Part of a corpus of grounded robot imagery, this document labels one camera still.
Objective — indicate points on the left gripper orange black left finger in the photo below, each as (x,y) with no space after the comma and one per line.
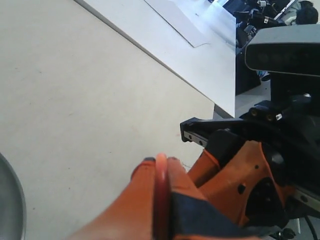
(130,216)

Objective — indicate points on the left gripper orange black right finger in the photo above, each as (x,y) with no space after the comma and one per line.
(192,217)

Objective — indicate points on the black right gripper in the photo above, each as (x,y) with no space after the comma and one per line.
(262,168)

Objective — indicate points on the background robot arms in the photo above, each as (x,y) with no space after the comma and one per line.
(252,16)

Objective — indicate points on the round stainless steel plate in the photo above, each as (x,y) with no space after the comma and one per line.
(13,214)

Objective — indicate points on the white neighbouring table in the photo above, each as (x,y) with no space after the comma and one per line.
(209,68)

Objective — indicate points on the seated person dark hair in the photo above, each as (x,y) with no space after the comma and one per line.
(302,12)

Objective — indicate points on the white paper sheet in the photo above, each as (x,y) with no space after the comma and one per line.
(173,15)

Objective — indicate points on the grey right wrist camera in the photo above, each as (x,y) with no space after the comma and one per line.
(291,55)

